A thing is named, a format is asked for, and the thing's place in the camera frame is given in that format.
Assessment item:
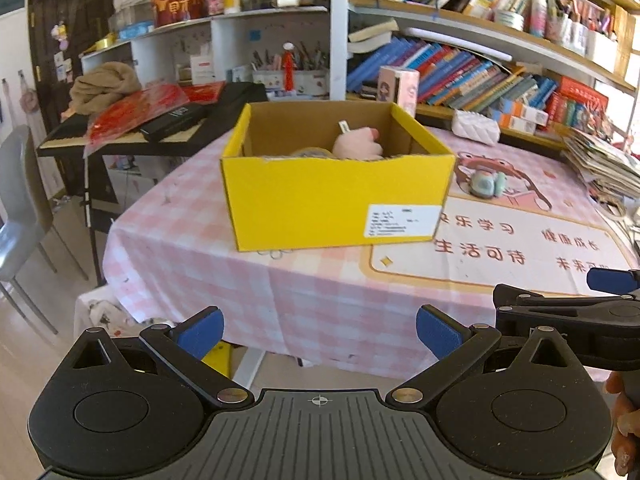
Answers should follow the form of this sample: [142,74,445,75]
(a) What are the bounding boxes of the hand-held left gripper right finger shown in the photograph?
[387,304,576,406]

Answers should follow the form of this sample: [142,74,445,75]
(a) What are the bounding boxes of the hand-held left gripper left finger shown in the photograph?
[62,306,256,407]

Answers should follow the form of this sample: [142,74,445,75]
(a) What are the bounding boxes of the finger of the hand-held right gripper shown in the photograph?
[492,284,640,333]
[587,267,640,293]

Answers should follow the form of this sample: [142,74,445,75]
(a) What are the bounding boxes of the yellow cardboard box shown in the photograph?
[221,101,457,253]

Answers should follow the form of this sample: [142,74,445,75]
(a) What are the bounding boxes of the person's right hand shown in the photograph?
[604,370,640,477]

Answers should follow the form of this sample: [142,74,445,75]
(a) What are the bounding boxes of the yellow object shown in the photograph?
[202,342,233,378]

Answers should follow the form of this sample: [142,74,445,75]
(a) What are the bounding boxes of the cartoon printed table mat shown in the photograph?
[370,127,640,293]

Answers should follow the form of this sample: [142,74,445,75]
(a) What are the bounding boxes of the white printed cloth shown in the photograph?
[75,287,176,341]

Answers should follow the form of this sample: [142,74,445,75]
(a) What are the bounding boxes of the pink checkered tablecloth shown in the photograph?
[102,125,640,383]

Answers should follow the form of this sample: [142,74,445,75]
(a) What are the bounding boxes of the stack of magazines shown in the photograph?
[562,125,640,201]

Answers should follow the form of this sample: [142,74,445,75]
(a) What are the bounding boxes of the small green pink toy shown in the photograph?
[470,169,506,198]

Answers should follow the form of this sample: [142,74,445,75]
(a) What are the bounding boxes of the black keyboard stand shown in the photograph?
[82,150,131,286]

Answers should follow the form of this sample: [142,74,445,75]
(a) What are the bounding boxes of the red boxed book set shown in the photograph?
[545,76,610,128]

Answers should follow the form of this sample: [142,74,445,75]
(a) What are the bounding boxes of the white quilted pouch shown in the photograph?
[451,109,501,145]

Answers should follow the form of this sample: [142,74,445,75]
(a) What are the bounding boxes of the pink plush toy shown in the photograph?
[332,120,386,161]

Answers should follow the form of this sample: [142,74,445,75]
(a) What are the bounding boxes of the black oblong case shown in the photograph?
[140,104,208,143]

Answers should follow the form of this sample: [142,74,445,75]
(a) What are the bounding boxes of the grey chair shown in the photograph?
[0,125,90,336]

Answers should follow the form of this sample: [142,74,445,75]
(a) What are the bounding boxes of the black electronic keyboard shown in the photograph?
[37,82,268,158]

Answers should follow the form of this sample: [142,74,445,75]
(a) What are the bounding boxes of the red decorations plastic bag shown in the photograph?
[85,84,191,148]

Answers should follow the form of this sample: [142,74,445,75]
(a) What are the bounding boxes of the long row of books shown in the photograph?
[346,35,558,121]

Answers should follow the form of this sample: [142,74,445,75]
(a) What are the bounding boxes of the white stationery organiser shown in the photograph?
[545,0,621,73]

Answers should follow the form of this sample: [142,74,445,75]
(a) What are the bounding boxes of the red paper packet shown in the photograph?
[182,81,227,103]

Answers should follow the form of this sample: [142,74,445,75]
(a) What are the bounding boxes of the pink figure box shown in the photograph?
[377,66,420,118]

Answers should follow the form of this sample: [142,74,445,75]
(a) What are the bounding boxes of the white box red label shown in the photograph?
[191,52,217,85]

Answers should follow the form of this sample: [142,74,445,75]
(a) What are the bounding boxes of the beige bundled cloth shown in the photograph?
[69,61,143,113]

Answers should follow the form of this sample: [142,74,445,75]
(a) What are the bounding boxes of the pastel striped bottle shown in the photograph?
[530,0,548,38]

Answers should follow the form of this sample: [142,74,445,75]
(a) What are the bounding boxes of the white pen holder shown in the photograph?
[251,42,331,96]

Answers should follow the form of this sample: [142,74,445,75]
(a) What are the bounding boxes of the pink hanging pouch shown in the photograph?
[17,70,38,113]

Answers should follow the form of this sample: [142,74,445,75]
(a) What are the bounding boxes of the white shelf unit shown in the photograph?
[80,5,331,91]

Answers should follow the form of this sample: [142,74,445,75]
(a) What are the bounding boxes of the blue flat box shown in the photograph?
[117,21,155,40]

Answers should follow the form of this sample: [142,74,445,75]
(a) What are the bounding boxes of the wooden bookshelf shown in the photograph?
[330,0,640,151]

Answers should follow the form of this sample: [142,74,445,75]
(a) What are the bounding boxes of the dark door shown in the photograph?
[27,0,116,196]

